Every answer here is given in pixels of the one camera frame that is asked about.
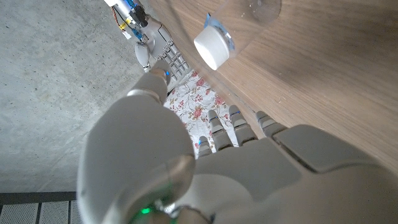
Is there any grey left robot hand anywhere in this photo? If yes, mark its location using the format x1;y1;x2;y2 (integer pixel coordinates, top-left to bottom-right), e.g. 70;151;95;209
76;59;398;224

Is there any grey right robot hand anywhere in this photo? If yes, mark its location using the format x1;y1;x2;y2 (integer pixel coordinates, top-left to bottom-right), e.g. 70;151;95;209
134;15;192;91

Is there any clear plastic medicine bottle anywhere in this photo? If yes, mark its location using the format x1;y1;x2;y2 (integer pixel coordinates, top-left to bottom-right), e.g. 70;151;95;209
203;0;282;60

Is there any floral backdrop cloth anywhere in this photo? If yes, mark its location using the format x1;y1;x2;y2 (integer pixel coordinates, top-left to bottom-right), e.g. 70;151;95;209
163;70;259;159

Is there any grey perforated panel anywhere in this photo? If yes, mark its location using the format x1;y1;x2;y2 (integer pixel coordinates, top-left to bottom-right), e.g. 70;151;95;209
0;192;79;224

